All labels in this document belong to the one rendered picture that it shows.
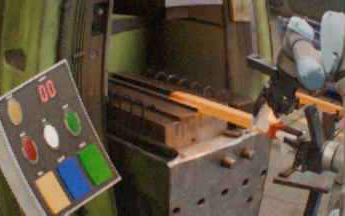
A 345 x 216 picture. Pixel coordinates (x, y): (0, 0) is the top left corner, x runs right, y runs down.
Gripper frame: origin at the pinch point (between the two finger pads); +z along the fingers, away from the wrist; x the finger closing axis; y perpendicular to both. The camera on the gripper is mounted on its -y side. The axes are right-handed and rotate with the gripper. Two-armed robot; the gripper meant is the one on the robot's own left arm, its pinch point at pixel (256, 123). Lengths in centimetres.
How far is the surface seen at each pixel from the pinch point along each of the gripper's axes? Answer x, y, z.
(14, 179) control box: -71, 1, -5
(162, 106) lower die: -5.7, -22.7, 14.0
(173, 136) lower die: -9.9, -13.2, 13.3
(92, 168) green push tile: -45.4, -1.2, -0.3
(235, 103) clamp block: 11.8, -15.7, 11.2
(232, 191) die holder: 6.3, 1.6, 27.2
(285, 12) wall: 751, -441, 349
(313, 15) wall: 753, -373, 293
